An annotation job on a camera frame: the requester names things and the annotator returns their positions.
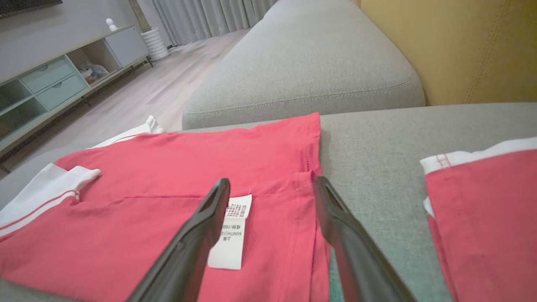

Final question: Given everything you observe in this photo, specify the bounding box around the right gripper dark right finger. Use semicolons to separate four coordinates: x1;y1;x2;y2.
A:
313;175;416;302

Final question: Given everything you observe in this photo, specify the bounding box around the brown wooden pole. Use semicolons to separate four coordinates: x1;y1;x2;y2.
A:
127;0;151;34

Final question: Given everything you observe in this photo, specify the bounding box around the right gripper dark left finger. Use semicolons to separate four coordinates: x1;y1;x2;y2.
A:
126;178;231;302

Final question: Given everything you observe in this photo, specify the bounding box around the white ribbed floor vase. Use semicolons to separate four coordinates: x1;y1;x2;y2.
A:
141;27;170;62

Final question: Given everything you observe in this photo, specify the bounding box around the white pale green TV cabinet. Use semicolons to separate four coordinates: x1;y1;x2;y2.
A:
0;25;154;173

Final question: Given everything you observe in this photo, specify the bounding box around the red white jersey top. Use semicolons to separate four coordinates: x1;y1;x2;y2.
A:
0;112;332;302

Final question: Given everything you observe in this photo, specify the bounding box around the grey pleated curtain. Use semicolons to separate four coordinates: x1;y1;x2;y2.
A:
151;0;277;46

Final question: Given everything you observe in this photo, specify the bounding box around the clutter bundle inside cabinet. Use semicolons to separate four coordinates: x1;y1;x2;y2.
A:
79;61;110;84

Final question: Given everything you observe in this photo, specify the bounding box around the yellow sofa back cushion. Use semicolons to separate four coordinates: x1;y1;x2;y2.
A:
361;0;537;105

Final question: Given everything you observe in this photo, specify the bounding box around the black television screen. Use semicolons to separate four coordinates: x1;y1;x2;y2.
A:
0;0;63;18

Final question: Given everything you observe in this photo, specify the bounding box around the large grey sofa chaise cushion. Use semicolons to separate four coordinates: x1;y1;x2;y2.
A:
0;103;537;302

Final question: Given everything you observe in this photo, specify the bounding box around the pale green cabinet drawer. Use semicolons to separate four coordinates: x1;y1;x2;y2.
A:
37;75;87;110
21;57;74;94

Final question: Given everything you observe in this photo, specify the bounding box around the grey sofa seat cushion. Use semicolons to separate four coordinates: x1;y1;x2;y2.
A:
182;0;426;130

